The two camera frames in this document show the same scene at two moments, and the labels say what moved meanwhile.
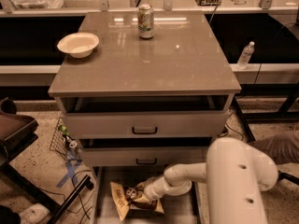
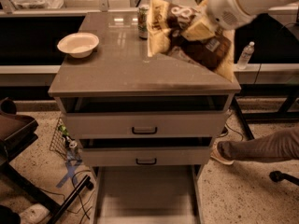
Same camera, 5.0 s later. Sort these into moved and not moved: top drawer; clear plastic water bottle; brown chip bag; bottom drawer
Moved: brown chip bag
Not moved: top drawer; bottom drawer; clear plastic water bottle
